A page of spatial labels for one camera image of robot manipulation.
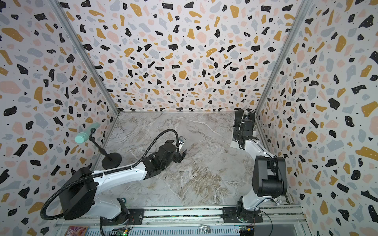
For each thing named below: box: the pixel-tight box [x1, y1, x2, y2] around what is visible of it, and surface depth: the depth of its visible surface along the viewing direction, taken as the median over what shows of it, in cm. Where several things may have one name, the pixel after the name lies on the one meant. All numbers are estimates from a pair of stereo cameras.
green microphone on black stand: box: [74, 122, 123, 170], surface depth 92 cm
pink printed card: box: [65, 225, 89, 236], surface depth 70 cm
